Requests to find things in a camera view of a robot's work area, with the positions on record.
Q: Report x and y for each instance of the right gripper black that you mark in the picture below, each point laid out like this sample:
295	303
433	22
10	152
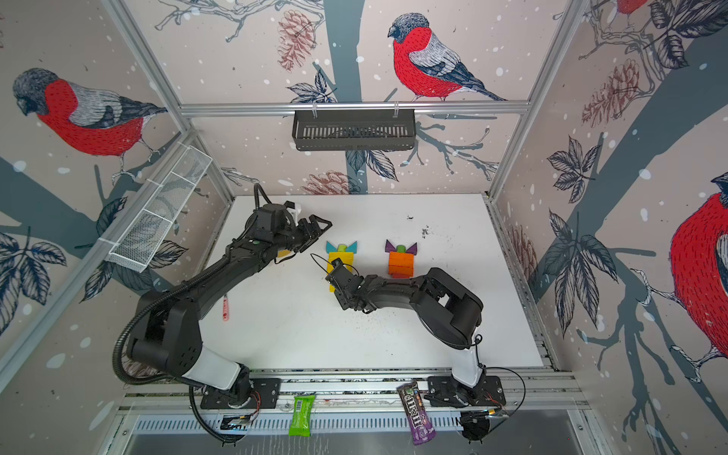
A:
340	299

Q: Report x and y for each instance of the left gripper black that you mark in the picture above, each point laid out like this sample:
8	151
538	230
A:
316	232

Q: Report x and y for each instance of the orange long block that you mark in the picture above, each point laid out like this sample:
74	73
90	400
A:
401	271
401	265

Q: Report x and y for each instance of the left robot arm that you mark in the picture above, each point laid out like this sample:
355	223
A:
164	340

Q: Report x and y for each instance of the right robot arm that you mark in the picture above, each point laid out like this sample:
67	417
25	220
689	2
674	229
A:
448	310

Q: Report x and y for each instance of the red pen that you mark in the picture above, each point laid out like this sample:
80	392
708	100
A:
225	312

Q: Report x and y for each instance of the green snack packet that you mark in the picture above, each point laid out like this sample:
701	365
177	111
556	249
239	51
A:
301	418

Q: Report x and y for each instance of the purple candy packet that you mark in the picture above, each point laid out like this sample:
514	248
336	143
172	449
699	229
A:
420	424

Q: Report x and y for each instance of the black wire basket shelf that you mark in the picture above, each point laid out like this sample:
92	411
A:
354	130

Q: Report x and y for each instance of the white wire basket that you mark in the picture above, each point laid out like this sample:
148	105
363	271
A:
137	246

